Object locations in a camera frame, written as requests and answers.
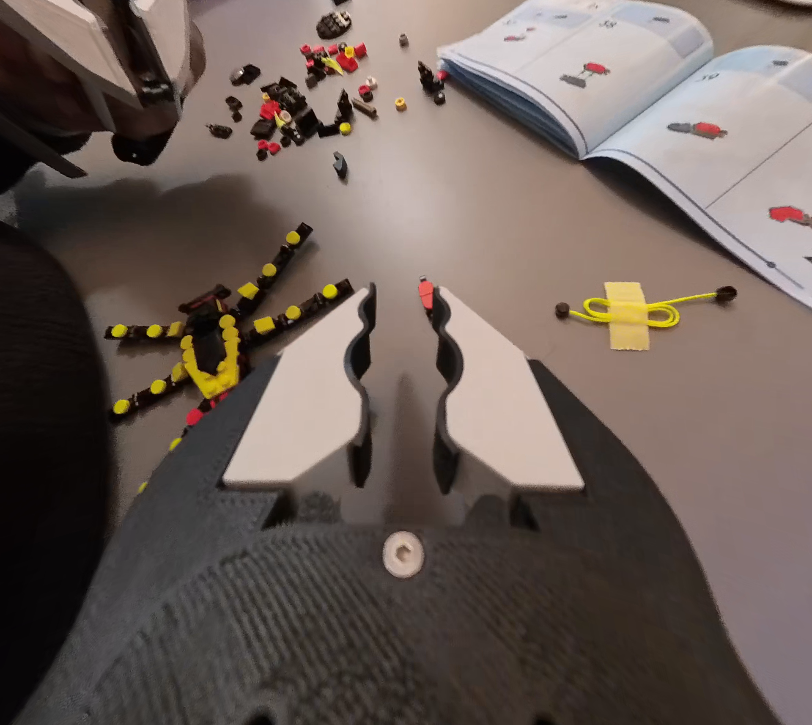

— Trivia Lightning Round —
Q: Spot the black yellow lego spider model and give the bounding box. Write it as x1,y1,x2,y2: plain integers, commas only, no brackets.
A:
104,222,356,494

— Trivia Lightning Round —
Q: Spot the pile of loose lego pieces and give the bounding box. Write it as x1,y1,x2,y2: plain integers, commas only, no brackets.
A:
206,38,356,162

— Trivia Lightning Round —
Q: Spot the yellow cord with tape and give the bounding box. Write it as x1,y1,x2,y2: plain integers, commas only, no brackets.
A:
555,281,738,352

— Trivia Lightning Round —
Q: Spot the lego instruction booklet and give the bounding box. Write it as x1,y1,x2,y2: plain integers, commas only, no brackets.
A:
438,0,812,310

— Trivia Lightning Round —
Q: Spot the black round lego disc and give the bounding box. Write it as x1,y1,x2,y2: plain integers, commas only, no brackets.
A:
316,9,354,40

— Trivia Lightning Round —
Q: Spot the black lego bracket red piece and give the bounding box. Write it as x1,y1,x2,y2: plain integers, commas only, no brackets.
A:
417,60,449,106

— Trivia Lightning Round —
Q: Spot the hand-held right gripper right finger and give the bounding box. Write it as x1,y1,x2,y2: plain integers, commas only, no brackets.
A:
433,286,586,495

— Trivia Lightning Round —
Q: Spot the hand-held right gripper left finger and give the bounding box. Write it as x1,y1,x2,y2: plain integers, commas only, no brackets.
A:
222,284,379,492

